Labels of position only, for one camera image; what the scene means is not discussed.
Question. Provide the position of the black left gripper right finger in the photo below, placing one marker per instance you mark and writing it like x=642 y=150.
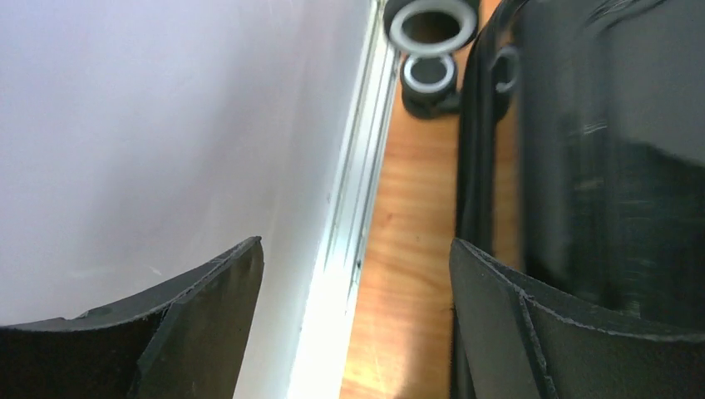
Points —
x=526 y=339

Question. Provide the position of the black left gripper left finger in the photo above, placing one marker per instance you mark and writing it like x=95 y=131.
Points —
x=183 y=338

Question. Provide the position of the black white space suitcase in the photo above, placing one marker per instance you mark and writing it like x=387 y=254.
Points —
x=580 y=148

